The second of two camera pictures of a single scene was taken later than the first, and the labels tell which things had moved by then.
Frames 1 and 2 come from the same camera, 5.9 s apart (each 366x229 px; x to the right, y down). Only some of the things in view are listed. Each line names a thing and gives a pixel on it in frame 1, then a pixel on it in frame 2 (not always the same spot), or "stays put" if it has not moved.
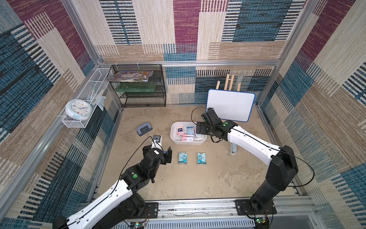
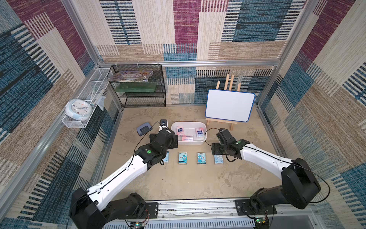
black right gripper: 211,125 -> 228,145
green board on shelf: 136,87 stays put
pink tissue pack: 179,130 stays put
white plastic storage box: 184,133 stays put
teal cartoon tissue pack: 182,158 stays put
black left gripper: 164,160 -> 173,142
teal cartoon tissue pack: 201,158 stays put
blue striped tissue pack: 190,130 -> 218,159
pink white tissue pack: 186,137 stays put
